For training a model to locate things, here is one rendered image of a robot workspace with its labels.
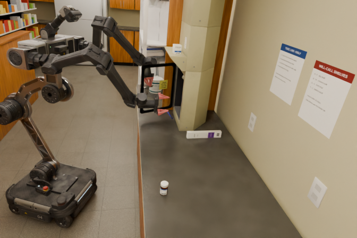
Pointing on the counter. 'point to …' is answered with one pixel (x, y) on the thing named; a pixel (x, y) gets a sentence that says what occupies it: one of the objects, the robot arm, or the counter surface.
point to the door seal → (172, 85)
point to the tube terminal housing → (196, 74)
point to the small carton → (177, 49)
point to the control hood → (180, 59)
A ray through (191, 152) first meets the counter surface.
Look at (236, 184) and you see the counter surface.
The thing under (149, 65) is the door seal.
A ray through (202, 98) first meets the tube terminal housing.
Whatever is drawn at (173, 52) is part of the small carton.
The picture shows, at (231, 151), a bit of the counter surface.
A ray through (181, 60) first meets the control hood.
